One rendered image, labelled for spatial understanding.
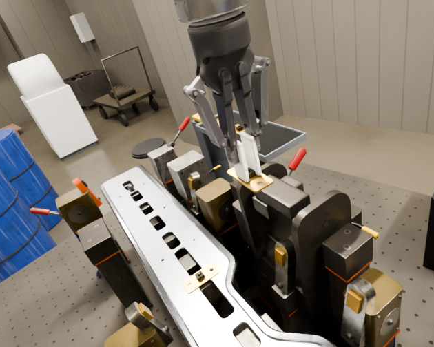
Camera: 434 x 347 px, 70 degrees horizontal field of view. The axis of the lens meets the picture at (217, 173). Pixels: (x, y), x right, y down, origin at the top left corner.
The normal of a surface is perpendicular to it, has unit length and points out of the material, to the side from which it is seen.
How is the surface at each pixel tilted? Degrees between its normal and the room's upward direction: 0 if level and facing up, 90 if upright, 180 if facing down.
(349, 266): 90
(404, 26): 90
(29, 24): 90
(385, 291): 0
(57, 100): 90
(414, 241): 0
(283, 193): 0
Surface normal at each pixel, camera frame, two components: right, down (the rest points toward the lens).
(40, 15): 0.65, 0.25
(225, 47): 0.12, 0.54
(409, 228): -0.26, -0.82
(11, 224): 0.92, -0.06
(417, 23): -0.72, 0.52
